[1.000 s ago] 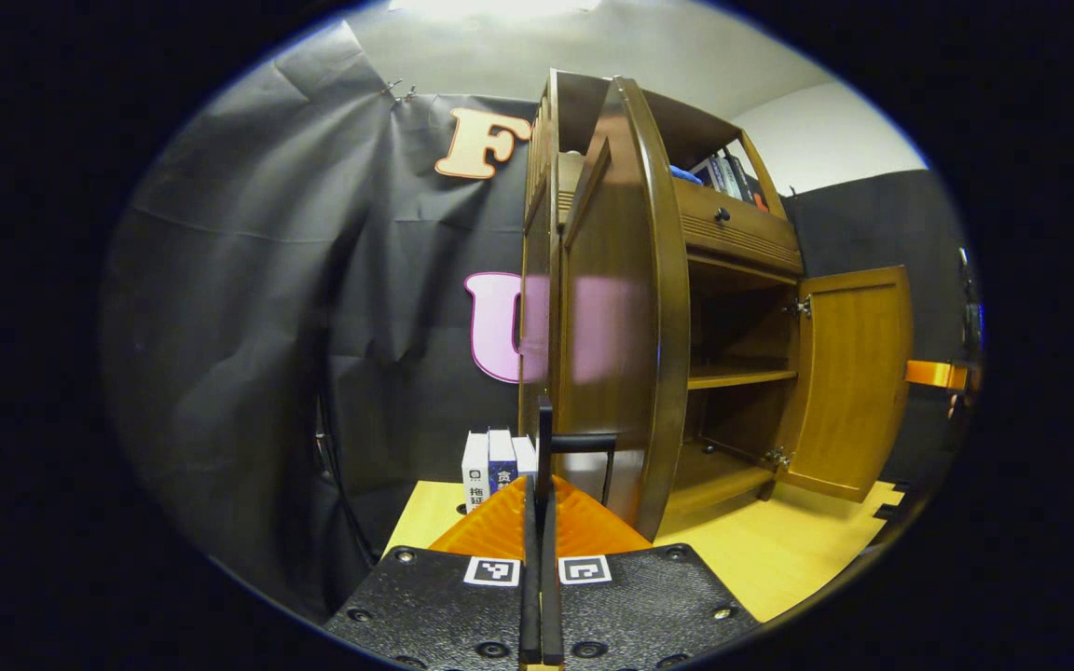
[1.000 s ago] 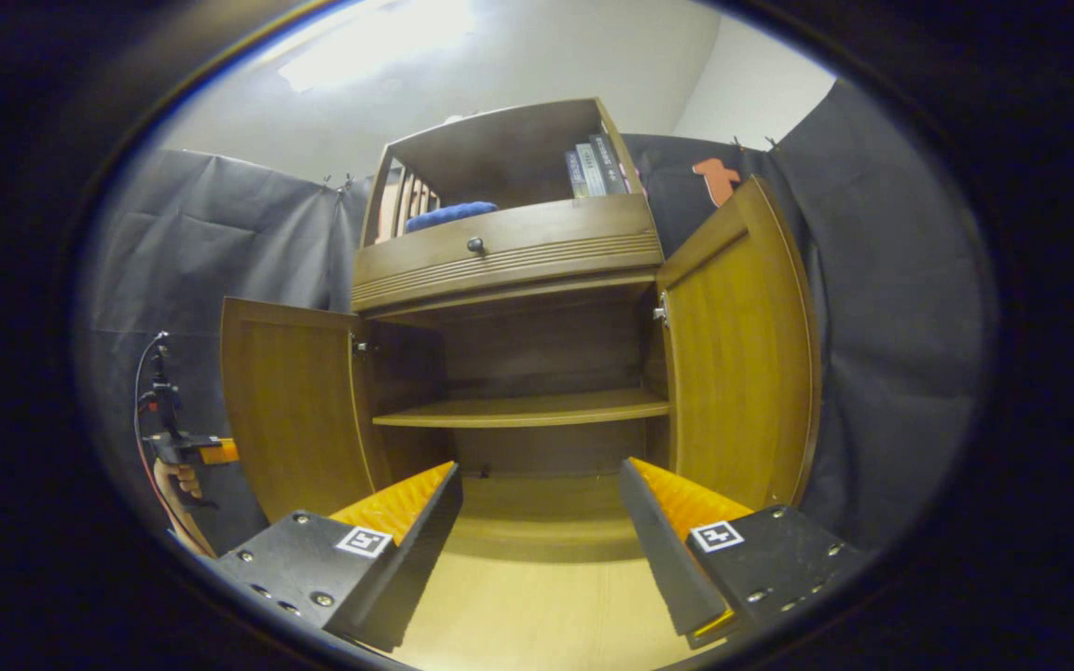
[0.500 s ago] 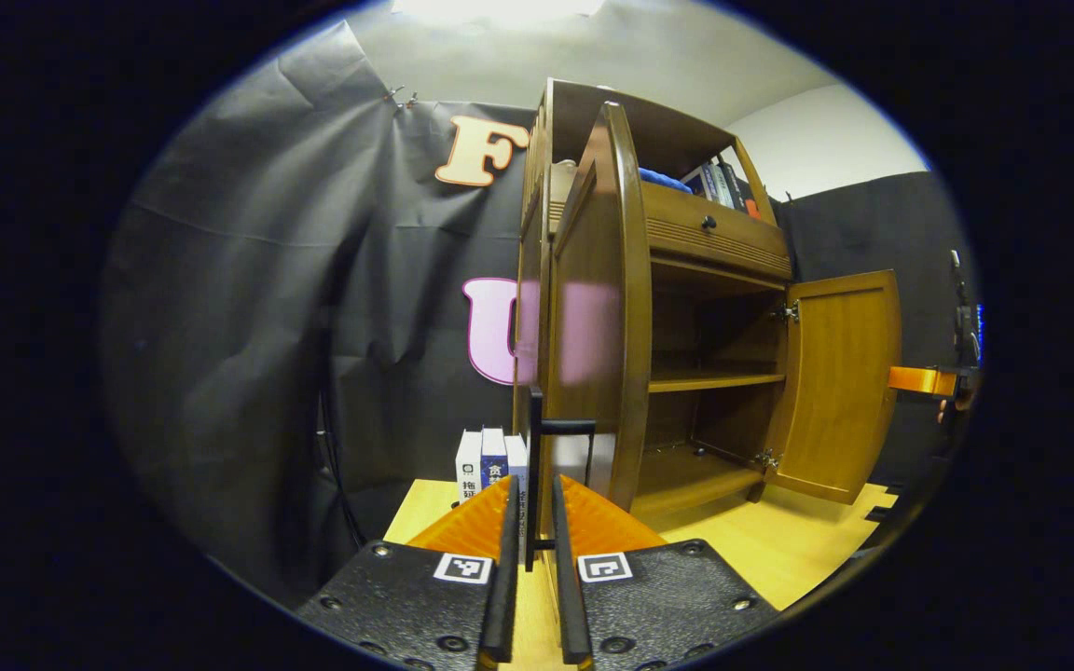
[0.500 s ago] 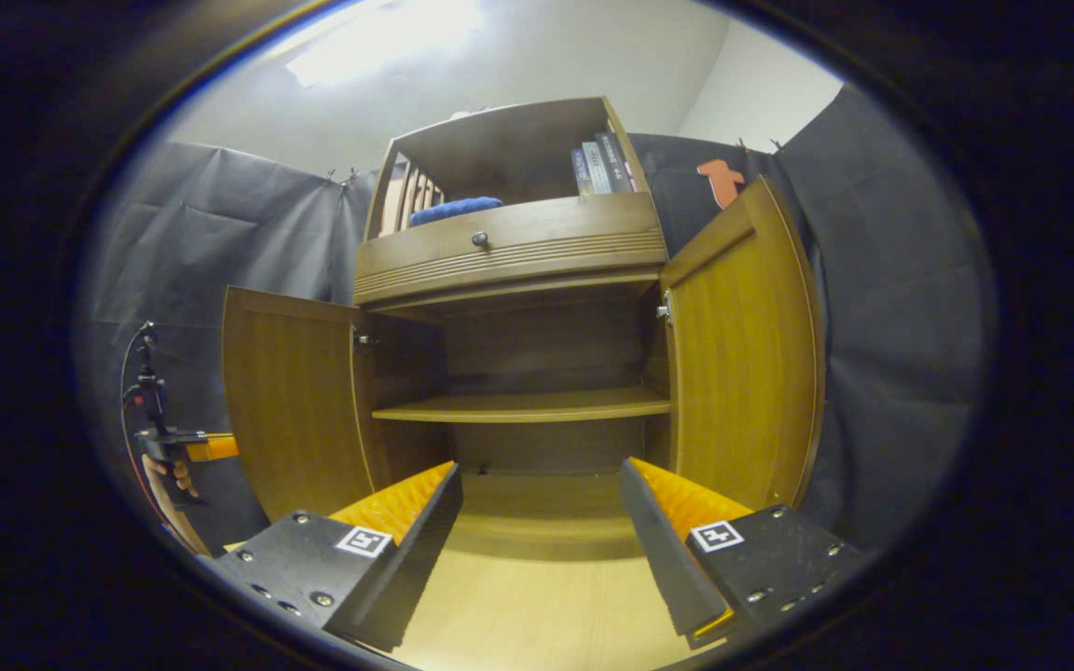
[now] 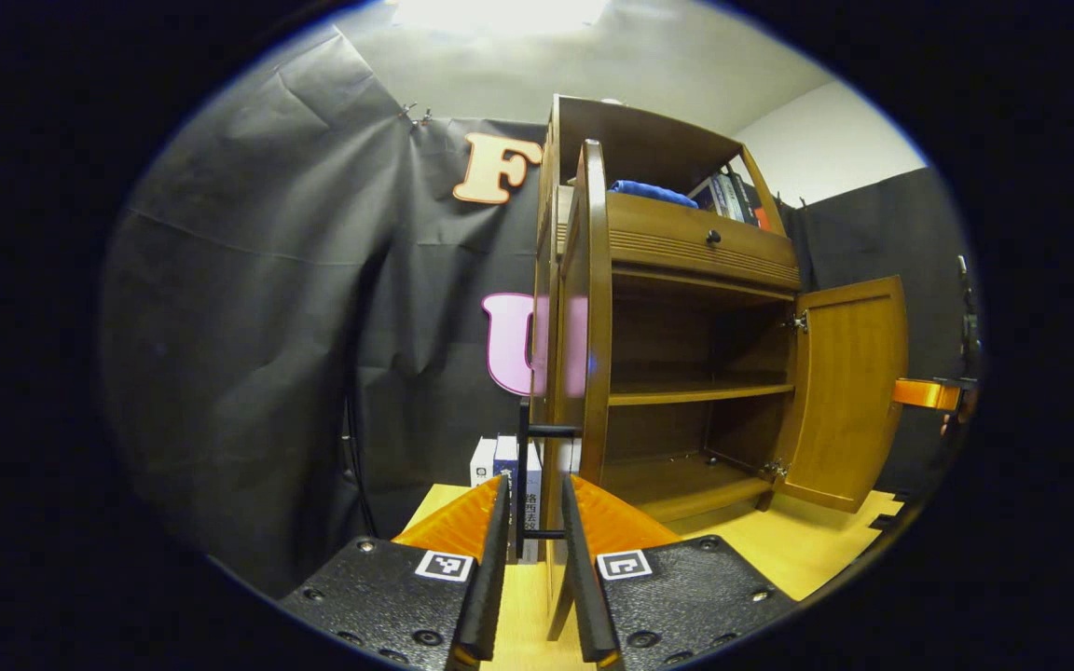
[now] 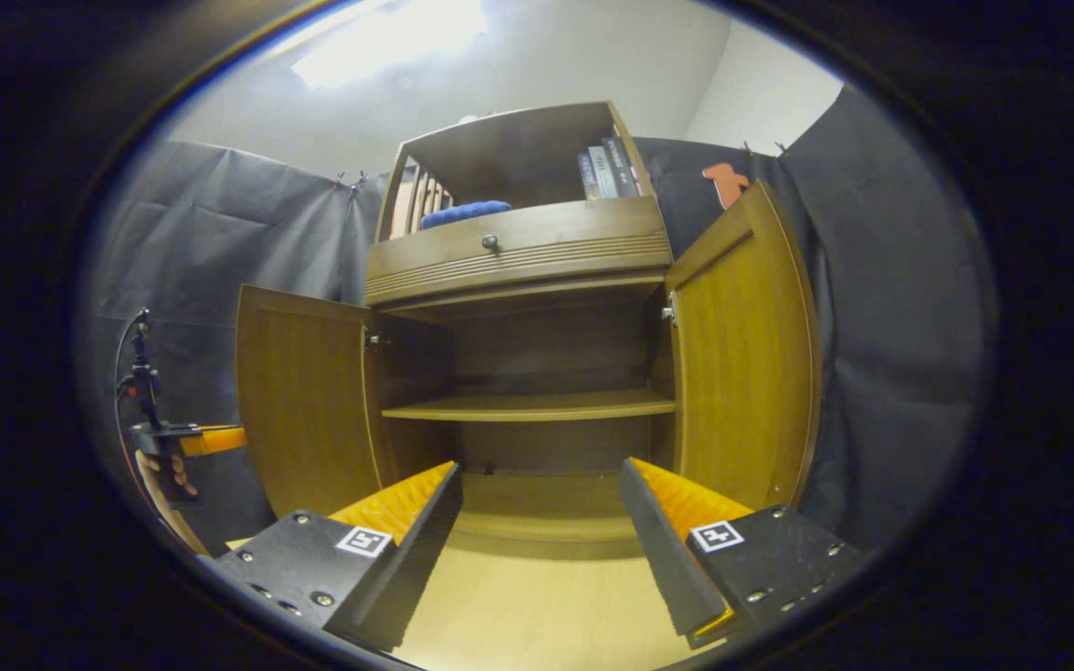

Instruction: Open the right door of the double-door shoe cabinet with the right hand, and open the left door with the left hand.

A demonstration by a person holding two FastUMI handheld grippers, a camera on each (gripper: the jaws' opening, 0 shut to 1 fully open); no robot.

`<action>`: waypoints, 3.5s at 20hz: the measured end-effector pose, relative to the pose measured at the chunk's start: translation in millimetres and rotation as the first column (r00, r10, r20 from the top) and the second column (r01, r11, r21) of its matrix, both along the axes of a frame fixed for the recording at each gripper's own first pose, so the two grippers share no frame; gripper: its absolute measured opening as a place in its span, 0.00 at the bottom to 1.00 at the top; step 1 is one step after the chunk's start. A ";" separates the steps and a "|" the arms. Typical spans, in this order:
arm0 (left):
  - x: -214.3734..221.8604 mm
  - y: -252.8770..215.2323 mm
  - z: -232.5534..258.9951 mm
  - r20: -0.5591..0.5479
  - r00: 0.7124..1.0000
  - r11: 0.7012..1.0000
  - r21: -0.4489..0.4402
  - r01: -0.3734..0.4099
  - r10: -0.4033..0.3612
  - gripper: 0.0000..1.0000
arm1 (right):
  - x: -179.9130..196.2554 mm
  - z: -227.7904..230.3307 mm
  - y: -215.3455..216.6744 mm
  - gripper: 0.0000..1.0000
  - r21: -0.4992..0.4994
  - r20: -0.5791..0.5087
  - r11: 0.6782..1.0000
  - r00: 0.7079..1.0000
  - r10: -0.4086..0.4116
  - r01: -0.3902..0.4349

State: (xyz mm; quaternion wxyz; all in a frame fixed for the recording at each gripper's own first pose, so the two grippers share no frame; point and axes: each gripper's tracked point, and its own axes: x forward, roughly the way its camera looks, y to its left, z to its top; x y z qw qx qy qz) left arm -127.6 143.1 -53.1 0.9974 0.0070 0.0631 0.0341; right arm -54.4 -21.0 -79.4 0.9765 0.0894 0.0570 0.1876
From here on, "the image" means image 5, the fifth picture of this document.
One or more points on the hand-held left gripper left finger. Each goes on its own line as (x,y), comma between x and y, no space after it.
(490,587)

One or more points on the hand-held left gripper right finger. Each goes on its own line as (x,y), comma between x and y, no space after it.
(588,606)

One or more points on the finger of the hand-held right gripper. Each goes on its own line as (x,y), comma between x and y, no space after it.
(924,393)

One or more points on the wooden cabinet door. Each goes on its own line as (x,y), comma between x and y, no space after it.
(596,308)
(849,391)

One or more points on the wooden double-door shoe cabinet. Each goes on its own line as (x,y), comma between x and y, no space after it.
(667,335)

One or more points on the plain white box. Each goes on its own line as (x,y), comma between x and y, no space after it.
(483,461)

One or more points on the blue and white box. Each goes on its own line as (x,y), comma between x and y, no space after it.
(506,457)

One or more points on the black spine book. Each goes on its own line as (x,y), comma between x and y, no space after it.
(753,200)

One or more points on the grey spine book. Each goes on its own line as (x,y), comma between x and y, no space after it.
(731,196)

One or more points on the blue cover book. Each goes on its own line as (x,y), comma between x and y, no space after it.
(709,198)

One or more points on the wooden drawer with black knob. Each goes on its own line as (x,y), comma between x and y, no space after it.
(677,233)

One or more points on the blue folded towel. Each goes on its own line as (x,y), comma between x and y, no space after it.
(654,193)

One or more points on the black backdrop cloth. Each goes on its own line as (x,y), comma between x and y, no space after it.
(267,326)

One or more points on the metal clip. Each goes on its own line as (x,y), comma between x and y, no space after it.
(426,116)
(408,110)

